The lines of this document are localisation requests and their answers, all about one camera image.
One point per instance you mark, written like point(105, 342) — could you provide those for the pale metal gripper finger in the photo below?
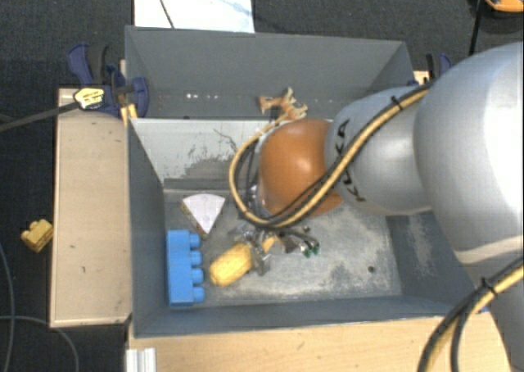
point(242, 234)
point(264, 264)

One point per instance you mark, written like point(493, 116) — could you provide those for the yellow toy corn cob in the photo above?
point(231, 266)

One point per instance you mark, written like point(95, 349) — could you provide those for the white wedge toy cake slice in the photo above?
point(204, 208)

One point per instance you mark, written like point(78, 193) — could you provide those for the blue toy building brick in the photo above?
point(182, 268)

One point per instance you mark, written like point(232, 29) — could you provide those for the grey metal bin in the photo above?
point(348, 264)

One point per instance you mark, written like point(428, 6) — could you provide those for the tan toy animal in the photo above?
point(286, 105)

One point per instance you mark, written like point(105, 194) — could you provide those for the pale wood board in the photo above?
point(90, 198)

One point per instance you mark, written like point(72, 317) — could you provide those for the yellow toy building brick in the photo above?
point(37, 235)

